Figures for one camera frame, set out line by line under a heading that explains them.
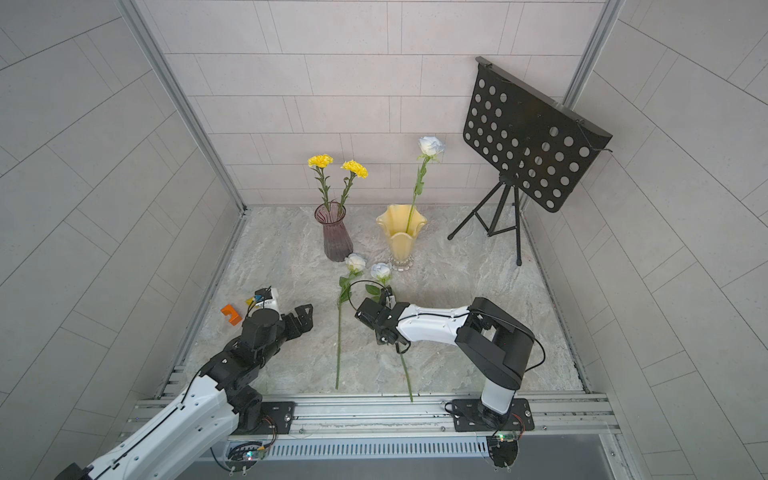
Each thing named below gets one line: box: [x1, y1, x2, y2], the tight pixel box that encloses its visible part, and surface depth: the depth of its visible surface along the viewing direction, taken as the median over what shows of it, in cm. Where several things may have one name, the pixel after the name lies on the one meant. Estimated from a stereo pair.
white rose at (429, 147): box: [406, 136, 445, 233], surface depth 84 cm
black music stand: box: [447, 56, 613, 266], surface depth 75 cm
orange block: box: [220, 304, 242, 326], surface depth 88 cm
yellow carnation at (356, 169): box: [340, 159, 369, 210], surface depth 85 cm
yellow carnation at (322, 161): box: [308, 154, 335, 211], surface depth 86 cm
